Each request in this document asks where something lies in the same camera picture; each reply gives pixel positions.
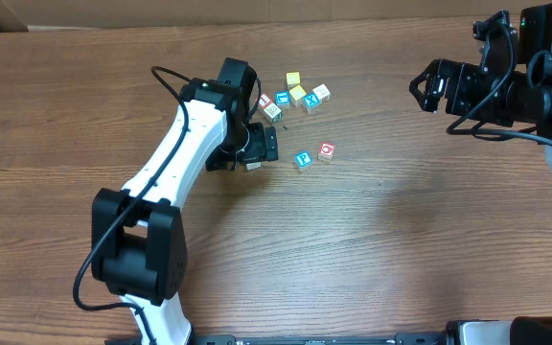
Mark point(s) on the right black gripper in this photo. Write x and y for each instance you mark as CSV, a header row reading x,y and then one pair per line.
x,y
451,87

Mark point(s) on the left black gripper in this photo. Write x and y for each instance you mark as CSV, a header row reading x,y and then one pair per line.
x,y
270,144

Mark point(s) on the white patterned wooden block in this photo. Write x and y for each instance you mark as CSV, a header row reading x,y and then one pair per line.
x,y
253,166

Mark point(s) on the blue P letter block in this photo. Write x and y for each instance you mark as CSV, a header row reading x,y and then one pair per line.
x,y
303,160

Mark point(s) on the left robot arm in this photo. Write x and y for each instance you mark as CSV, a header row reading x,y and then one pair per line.
x,y
138,246

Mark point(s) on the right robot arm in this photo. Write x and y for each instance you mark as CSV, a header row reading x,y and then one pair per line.
x,y
508,95

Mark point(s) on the white green patterned block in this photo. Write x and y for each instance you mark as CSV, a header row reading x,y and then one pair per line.
x,y
273,113

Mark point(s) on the red I letter block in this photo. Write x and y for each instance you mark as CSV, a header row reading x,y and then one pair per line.
x,y
264,101

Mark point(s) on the blue L letter block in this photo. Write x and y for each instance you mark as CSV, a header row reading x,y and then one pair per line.
x,y
282,99

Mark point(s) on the yellow block near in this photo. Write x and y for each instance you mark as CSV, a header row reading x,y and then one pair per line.
x,y
297,94

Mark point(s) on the yellow block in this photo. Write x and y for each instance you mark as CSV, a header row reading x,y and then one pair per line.
x,y
292,79
297,94

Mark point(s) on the blue X letter block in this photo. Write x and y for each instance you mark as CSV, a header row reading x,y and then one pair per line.
x,y
311,103

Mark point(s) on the red O letter block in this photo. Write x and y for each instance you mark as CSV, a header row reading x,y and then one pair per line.
x,y
326,152

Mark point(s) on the yellow block far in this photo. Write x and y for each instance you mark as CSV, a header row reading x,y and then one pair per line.
x,y
292,79

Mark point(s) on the white patterned block far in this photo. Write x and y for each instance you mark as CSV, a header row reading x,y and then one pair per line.
x,y
322,92

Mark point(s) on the cardboard box edge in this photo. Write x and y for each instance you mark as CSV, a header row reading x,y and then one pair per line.
x,y
19,15

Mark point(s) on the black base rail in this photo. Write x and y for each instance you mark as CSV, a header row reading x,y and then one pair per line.
x,y
431,338

